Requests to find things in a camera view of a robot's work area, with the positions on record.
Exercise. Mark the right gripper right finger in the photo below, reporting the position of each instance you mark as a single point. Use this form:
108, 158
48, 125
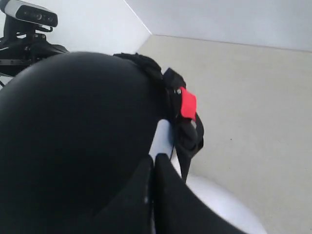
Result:
195, 204

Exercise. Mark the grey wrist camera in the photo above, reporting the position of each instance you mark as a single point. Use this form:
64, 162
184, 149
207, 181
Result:
29, 12

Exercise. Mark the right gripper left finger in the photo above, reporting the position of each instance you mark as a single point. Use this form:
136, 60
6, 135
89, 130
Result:
116, 195

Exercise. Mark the black helmet with visor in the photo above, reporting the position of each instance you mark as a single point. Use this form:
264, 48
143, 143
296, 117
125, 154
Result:
66, 107

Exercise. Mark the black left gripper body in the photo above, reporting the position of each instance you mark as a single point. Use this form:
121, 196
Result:
24, 44

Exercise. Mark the white mannequin head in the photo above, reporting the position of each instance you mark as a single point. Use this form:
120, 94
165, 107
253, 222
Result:
219, 195

